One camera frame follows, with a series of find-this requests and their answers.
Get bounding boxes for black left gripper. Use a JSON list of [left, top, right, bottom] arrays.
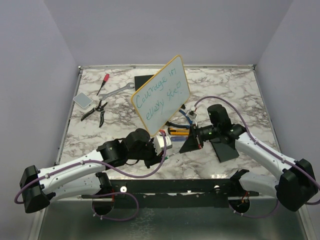
[[128, 136, 165, 168]]

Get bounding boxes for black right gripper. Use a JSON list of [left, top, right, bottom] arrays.
[[179, 123, 220, 153]]

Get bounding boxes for yellow framed whiteboard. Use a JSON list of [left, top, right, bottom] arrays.
[[130, 55, 191, 136]]

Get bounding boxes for white green whiteboard marker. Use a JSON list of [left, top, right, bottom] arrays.
[[166, 151, 180, 159]]

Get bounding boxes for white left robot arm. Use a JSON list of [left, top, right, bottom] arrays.
[[14, 128, 172, 214]]

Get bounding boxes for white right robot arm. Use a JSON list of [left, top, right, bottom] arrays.
[[179, 104, 319, 212]]

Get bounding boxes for yellow utility knife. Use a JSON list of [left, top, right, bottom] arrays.
[[167, 127, 190, 136]]

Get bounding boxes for blue red screwdriver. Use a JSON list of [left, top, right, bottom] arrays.
[[170, 136, 188, 142]]

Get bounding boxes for silver open-end wrench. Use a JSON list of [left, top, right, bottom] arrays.
[[99, 82, 135, 101]]

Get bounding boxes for small white square device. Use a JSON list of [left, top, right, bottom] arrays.
[[73, 92, 93, 109]]

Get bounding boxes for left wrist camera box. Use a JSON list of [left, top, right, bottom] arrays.
[[153, 135, 173, 155]]

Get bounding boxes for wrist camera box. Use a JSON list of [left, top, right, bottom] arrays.
[[186, 106, 198, 126], [153, 135, 173, 155]]

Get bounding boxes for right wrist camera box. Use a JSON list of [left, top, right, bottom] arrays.
[[186, 106, 198, 126]]

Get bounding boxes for blue handled cutting pliers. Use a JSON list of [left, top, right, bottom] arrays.
[[166, 109, 195, 129]]

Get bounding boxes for small black network switch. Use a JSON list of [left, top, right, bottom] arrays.
[[209, 140, 240, 163]]

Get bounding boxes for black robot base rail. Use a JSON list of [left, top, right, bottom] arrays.
[[110, 179, 246, 209]]

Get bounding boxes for black handled pliers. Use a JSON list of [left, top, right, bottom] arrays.
[[80, 99, 109, 128]]

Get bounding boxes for large black network switch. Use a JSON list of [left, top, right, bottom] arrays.
[[134, 74, 154, 91]]

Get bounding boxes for red handled screwdriver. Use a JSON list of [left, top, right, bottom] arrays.
[[96, 73, 110, 96]]

